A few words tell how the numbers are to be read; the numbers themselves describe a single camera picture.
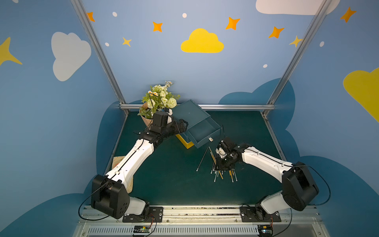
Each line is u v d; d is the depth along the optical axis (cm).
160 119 59
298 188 44
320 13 72
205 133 86
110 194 40
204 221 73
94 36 79
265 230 73
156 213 75
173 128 71
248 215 75
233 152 64
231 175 88
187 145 96
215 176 88
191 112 93
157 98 90
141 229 72
